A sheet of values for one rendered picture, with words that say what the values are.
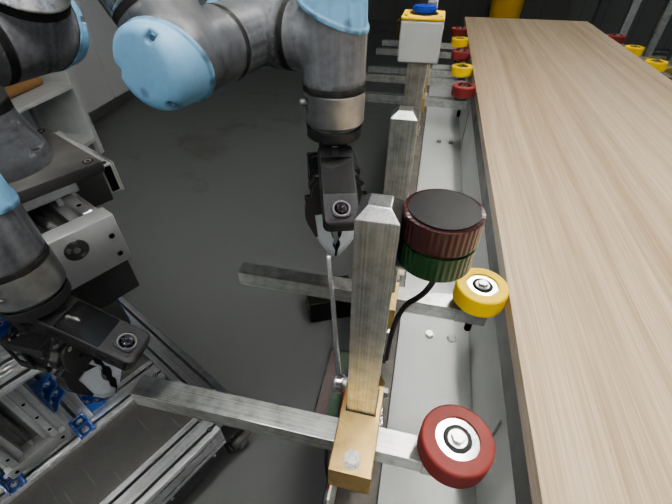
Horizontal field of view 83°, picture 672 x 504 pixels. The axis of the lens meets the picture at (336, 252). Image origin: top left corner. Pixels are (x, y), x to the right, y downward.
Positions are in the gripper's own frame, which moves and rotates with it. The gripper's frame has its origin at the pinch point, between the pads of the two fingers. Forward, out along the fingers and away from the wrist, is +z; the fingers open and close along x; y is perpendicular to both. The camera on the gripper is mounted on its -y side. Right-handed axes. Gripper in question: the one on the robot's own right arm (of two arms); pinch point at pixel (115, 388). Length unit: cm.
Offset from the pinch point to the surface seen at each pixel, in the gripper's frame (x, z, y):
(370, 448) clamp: 1.8, -4.4, -37.1
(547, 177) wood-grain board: -64, -7, -67
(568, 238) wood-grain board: -41, -7, -67
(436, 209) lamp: -4, -35, -39
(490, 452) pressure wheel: 1, -8, -50
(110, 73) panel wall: -299, 54, 251
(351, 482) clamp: 5.1, -2.2, -35.6
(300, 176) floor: -203, 83, 39
